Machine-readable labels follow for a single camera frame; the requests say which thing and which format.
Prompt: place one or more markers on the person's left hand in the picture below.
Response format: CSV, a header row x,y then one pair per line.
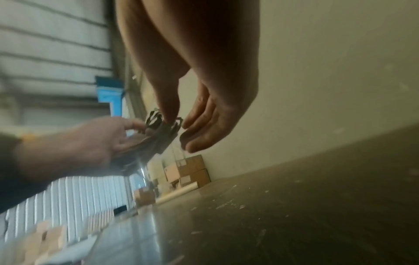
x,y
81,150

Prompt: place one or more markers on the person's right hand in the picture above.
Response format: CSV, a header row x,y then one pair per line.
x,y
209,51

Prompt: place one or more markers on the person's left forearm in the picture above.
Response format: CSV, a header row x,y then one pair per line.
x,y
13,170

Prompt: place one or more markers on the white ribbed panel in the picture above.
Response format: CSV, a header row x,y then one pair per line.
x,y
85,196

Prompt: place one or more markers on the open brown cardboard box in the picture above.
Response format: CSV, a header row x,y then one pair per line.
x,y
144,196

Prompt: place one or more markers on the small brown cardboard box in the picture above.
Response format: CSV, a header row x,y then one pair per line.
x,y
172,172

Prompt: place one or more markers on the white paper roll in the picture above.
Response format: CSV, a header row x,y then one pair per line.
x,y
178,192

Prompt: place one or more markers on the brown cardboard box white label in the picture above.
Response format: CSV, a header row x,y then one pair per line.
x,y
191,164
195,178

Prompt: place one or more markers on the white roller shutter door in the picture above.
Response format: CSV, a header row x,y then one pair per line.
x,y
49,44

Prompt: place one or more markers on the blue wall fixture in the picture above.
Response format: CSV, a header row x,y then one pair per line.
x,y
109,90

